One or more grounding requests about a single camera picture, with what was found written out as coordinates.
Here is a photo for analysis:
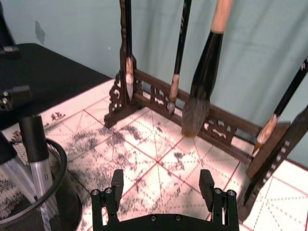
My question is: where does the dark carved wooden brush rack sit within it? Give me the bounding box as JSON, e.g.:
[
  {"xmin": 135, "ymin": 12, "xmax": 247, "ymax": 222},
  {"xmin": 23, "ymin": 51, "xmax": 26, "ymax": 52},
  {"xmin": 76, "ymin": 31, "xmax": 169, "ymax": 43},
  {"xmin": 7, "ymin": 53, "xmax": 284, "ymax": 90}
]
[{"xmin": 103, "ymin": 0, "xmax": 308, "ymax": 218}]

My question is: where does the thin black brush, grey tip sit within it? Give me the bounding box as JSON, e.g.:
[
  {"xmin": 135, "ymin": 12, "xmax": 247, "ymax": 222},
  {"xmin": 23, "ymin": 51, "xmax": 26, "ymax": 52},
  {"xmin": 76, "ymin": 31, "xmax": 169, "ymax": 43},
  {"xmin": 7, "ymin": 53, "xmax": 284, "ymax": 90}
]
[{"xmin": 167, "ymin": 0, "xmax": 193, "ymax": 116}]

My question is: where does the black brush with clear cap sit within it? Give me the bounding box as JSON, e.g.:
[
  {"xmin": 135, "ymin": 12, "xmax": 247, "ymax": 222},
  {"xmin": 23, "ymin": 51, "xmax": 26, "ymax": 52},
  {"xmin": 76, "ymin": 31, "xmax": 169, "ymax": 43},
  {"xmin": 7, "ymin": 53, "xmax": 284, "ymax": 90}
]
[
  {"xmin": 17, "ymin": 115, "xmax": 54, "ymax": 201},
  {"xmin": 0, "ymin": 130, "xmax": 37, "ymax": 203}
]

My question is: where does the black brush, amber tip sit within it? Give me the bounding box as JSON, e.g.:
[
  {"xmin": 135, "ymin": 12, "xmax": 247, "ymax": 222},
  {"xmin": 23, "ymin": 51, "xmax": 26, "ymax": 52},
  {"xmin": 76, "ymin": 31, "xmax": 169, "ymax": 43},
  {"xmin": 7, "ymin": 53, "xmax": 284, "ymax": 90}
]
[{"xmin": 251, "ymin": 56, "xmax": 308, "ymax": 156}]

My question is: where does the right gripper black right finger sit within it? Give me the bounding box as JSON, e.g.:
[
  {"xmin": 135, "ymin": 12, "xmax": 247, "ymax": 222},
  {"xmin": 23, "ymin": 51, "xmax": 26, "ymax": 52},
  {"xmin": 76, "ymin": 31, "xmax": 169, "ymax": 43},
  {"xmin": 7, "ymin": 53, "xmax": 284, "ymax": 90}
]
[{"xmin": 199, "ymin": 169, "xmax": 239, "ymax": 231}]

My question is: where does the white red-grid calligraphy mat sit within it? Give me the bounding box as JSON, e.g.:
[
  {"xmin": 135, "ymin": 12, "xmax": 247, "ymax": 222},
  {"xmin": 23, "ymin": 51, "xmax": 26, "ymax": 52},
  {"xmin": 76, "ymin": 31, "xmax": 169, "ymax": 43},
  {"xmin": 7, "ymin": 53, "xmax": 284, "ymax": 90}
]
[{"xmin": 0, "ymin": 78, "xmax": 308, "ymax": 231}]

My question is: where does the black table cloth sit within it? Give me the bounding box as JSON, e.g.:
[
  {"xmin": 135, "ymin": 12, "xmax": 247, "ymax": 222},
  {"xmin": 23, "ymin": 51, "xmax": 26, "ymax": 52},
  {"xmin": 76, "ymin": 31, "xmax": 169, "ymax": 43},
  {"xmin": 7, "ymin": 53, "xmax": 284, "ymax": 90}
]
[{"xmin": 0, "ymin": 43, "xmax": 113, "ymax": 132}]

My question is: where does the black mesh pen holder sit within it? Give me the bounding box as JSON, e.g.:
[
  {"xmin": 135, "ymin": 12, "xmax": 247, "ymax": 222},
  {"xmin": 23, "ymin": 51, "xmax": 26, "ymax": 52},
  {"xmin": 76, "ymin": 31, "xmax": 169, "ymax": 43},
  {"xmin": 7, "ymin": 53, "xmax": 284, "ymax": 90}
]
[{"xmin": 0, "ymin": 136, "xmax": 83, "ymax": 231}]

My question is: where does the slim black brush, white tip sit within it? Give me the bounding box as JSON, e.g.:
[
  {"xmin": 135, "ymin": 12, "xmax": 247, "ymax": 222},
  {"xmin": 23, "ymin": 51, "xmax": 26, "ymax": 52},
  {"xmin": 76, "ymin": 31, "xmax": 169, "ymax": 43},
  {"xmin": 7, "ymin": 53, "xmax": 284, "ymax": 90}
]
[{"xmin": 124, "ymin": 0, "xmax": 134, "ymax": 102}]

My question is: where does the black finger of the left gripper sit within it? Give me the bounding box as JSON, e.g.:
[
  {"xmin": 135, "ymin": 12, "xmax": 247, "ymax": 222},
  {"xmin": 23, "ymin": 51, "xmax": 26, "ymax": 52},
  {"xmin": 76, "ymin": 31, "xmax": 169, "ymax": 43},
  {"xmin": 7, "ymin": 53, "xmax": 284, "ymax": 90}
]
[
  {"xmin": 0, "ymin": 46, "xmax": 20, "ymax": 59},
  {"xmin": 0, "ymin": 85, "xmax": 32, "ymax": 112}
]

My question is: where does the large brush, tan handle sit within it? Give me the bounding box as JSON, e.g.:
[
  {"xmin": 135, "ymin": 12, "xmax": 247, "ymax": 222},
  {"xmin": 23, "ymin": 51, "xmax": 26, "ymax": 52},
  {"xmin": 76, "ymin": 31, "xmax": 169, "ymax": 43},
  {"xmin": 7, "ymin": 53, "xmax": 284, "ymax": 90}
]
[{"xmin": 180, "ymin": 0, "xmax": 234, "ymax": 138}]

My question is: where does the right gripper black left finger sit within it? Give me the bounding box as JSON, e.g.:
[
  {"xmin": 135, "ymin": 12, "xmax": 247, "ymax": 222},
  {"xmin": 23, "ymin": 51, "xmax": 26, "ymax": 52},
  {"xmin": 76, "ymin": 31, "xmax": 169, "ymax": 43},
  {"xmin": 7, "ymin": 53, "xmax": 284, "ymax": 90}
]
[{"xmin": 90, "ymin": 169, "xmax": 125, "ymax": 231}]

